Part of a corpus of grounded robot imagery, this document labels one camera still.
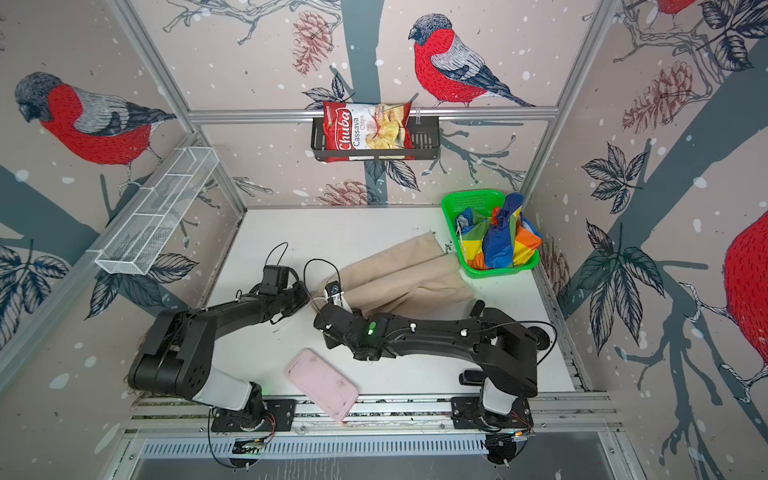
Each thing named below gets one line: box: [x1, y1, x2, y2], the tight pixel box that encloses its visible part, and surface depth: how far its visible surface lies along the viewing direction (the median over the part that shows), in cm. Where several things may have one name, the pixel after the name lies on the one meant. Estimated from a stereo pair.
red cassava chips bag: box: [323, 102, 414, 163], surface depth 90 cm
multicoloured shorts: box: [455, 192, 543, 270], surface depth 97 cm
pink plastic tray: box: [286, 348, 359, 421], surface depth 78 cm
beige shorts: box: [322, 231, 476, 317], surface depth 97 cm
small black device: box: [459, 370, 485, 386], surface depth 79 cm
